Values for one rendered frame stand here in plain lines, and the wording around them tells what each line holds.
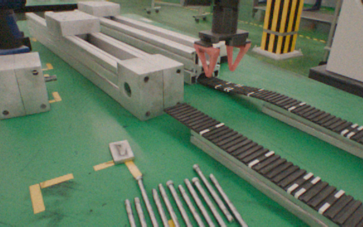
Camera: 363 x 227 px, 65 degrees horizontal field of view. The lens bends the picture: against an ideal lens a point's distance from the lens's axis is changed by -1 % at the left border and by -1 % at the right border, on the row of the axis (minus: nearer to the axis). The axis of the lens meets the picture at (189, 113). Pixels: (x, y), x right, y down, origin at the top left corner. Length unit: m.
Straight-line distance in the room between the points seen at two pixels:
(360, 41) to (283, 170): 0.56
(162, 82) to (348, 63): 0.56
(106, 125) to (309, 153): 0.36
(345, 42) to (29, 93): 0.79
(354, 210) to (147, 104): 0.36
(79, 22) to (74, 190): 0.57
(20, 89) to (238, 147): 0.41
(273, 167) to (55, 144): 0.34
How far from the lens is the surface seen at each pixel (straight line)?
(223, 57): 0.89
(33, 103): 0.63
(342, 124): 0.55
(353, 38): 0.90
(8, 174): 0.48
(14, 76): 0.61
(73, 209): 0.39
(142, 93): 0.53
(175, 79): 0.56
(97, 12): 1.18
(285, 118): 0.58
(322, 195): 0.38
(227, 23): 0.64
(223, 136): 0.44
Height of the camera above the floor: 1.05
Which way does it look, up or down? 28 degrees down
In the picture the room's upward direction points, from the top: 2 degrees clockwise
